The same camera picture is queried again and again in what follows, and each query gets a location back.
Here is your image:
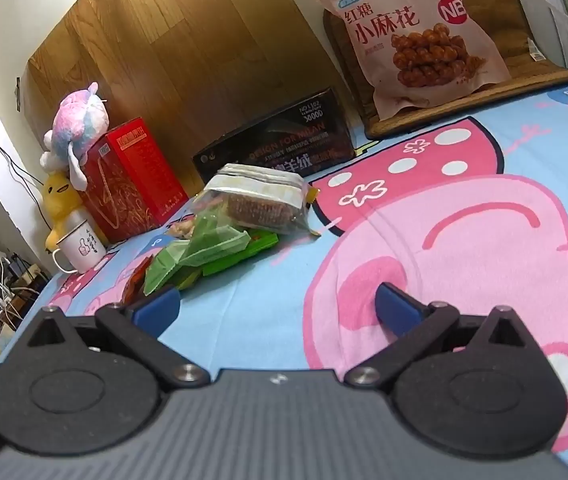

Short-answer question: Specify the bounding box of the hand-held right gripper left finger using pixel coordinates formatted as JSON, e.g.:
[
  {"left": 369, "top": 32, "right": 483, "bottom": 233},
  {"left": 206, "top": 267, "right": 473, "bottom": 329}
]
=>
[{"left": 26, "top": 284, "right": 211, "bottom": 392}]

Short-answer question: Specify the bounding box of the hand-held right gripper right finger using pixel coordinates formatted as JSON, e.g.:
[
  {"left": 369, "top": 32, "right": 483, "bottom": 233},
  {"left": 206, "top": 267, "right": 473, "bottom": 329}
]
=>
[{"left": 344, "top": 282, "right": 537, "bottom": 392}]

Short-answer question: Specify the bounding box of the orange red snack packet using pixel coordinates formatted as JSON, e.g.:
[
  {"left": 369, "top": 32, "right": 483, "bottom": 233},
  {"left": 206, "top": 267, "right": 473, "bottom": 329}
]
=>
[{"left": 120, "top": 255, "right": 157, "bottom": 306}]

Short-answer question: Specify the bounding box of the dark green snack packet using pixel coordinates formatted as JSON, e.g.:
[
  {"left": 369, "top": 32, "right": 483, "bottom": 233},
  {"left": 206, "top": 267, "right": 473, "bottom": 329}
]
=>
[{"left": 143, "top": 240, "right": 202, "bottom": 297}]

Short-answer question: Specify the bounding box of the bright green yellow-label snack packet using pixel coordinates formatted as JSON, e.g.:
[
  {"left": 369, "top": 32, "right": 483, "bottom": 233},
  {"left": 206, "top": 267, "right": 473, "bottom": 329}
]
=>
[{"left": 203, "top": 230, "right": 279, "bottom": 277}]

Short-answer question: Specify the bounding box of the clear bag of brown cakes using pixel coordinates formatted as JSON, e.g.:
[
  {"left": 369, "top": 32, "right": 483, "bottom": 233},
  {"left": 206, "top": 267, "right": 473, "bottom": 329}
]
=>
[{"left": 191, "top": 164, "right": 322, "bottom": 237}]

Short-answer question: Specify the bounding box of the black cardboard box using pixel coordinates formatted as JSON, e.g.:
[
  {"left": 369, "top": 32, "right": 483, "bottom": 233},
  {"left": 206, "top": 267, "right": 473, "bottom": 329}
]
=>
[{"left": 193, "top": 86, "right": 356, "bottom": 192}]

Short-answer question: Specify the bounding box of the white enamel mug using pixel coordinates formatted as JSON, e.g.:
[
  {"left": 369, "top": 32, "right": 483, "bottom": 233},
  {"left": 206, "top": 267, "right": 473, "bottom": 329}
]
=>
[{"left": 51, "top": 220, "right": 107, "bottom": 275}]

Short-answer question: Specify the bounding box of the cartoon printed bed sheet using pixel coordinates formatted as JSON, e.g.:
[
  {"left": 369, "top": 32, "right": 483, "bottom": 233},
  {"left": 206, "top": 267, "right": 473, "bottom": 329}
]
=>
[{"left": 0, "top": 82, "right": 568, "bottom": 478}]

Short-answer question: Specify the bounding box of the red gift box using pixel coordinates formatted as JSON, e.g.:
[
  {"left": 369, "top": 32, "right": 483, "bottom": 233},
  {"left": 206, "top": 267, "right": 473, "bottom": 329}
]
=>
[{"left": 75, "top": 117, "right": 189, "bottom": 243}]

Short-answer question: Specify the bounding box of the yellow duck plush toy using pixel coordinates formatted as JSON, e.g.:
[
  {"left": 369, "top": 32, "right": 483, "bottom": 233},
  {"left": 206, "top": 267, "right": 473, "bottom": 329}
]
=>
[{"left": 41, "top": 170, "right": 87, "bottom": 251}]

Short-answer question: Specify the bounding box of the pink blue plush toy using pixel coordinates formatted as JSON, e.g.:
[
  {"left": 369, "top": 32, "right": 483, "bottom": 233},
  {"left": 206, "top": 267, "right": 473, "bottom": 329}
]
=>
[{"left": 39, "top": 81, "right": 111, "bottom": 192}]

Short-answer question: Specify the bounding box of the pink fried dough snack bag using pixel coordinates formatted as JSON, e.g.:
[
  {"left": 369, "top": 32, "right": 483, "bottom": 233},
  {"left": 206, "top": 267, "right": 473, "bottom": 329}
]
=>
[{"left": 314, "top": 0, "right": 512, "bottom": 120}]

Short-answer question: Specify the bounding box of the wood grain wall panel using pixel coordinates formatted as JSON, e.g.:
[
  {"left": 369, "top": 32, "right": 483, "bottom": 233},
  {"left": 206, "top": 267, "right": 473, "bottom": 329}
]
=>
[{"left": 18, "top": 0, "right": 365, "bottom": 196}]

